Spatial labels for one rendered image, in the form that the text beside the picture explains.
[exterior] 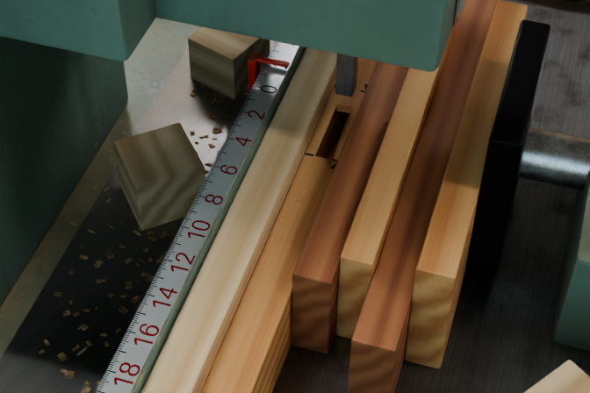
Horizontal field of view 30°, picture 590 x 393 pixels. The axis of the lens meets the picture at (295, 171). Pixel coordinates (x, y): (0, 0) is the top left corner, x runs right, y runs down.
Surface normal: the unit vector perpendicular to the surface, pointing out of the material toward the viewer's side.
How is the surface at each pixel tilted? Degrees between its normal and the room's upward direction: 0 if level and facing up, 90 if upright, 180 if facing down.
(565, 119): 0
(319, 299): 90
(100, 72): 90
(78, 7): 90
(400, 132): 0
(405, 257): 0
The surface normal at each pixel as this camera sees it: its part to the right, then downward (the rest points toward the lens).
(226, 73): -0.59, 0.57
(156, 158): 0.00, -0.70
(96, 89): 0.95, 0.22
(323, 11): -0.29, 0.68
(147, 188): 0.41, 0.65
